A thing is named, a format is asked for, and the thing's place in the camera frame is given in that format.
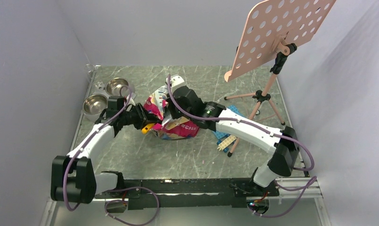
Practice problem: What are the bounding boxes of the yellow plastic scoop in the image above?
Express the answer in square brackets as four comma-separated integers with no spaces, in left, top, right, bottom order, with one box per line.
[141,123,155,134]

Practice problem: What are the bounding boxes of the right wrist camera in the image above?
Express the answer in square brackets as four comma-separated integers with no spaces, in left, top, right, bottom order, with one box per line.
[170,74,186,93]

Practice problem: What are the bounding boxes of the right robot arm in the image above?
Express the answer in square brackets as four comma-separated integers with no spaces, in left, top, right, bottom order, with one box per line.
[167,85,299,196]

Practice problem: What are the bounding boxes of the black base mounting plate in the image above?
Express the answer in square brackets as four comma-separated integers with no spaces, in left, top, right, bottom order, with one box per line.
[121,178,280,210]

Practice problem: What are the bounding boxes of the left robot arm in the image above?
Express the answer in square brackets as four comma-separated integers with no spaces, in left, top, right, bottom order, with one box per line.
[50,96,161,204]

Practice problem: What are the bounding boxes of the grey double pet bowl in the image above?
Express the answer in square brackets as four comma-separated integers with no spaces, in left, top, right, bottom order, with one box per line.
[82,77,136,122]

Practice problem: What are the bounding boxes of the blue building block plate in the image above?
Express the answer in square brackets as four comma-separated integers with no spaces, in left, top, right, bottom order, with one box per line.
[213,105,248,139]

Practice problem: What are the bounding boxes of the pink perforated music stand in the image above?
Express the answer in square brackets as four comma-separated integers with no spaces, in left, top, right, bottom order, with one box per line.
[224,0,337,158]

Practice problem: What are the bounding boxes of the clear glass cup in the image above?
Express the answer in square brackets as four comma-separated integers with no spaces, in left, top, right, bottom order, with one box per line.
[84,64,97,73]

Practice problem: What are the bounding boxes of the pet food bag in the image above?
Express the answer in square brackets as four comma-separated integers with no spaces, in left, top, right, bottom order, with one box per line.
[144,85,200,140]

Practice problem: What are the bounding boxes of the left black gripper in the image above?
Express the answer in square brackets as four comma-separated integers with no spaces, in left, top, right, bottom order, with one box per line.
[119,103,160,130]

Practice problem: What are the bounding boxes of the beige blue toy block car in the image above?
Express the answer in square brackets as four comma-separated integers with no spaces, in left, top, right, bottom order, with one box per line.
[217,134,237,153]

